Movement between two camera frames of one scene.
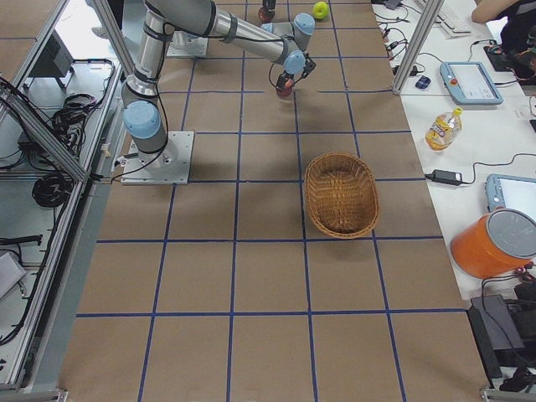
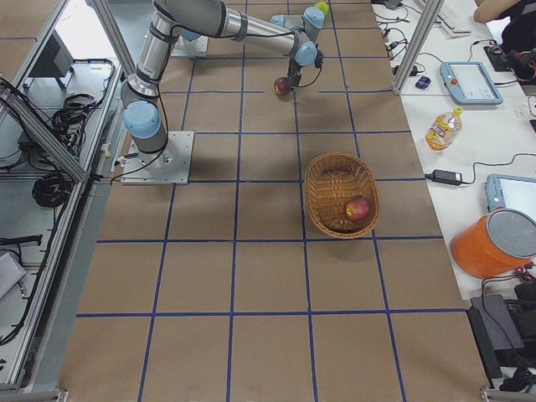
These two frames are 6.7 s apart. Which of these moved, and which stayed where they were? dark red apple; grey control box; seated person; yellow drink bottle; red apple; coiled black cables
Moved: dark red apple; red apple
Stayed: grey control box; yellow drink bottle; seated person; coiled black cables
